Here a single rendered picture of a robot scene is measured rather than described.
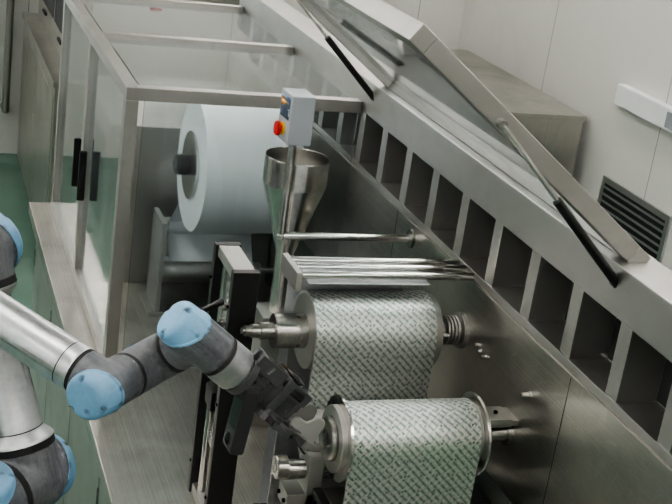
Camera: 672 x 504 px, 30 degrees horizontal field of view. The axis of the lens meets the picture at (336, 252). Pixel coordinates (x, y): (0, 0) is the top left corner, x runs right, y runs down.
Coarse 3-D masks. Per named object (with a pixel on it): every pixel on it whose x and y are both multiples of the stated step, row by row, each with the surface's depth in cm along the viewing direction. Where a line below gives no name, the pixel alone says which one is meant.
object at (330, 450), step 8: (328, 416) 211; (328, 424) 210; (336, 424) 209; (320, 432) 213; (328, 432) 210; (336, 432) 208; (320, 440) 213; (328, 440) 210; (336, 440) 208; (328, 448) 209; (336, 448) 208; (328, 456) 209; (336, 456) 209
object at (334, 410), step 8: (328, 408) 213; (336, 408) 209; (336, 416) 209; (344, 416) 208; (480, 416) 216; (344, 424) 207; (480, 424) 215; (344, 432) 206; (344, 440) 206; (344, 448) 206; (344, 456) 207; (480, 456) 215; (328, 464) 212; (336, 464) 209; (344, 464) 207; (336, 472) 210
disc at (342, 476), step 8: (336, 400) 212; (344, 400) 209; (344, 408) 208; (352, 424) 206; (352, 432) 205; (352, 440) 205; (352, 448) 205; (352, 456) 205; (344, 472) 208; (336, 480) 211; (344, 480) 208
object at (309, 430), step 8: (296, 416) 206; (288, 424) 206; (296, 424) 206; (304, 424) 207; (312, 424) 207; (320, 424) 208; (296, 432) 206; (304, 432) 207; (312, 432) 208; (312, 440) 208; (304, 448) 208; (312, 448) 209
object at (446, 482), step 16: (352, 480) 208; (368, 480) 209; (384, 480) 210; (400, 480) 211; (416, 480) 212; (432, 480) 213; (448, 480) 214; (464, 480) 215; (352, 496) 209; (368, 496) 210; (384, 496) 211; (400, 496) 212; (416, 496) 213; (432, 496) 214; (448, 496) 216; (464, 496) 217
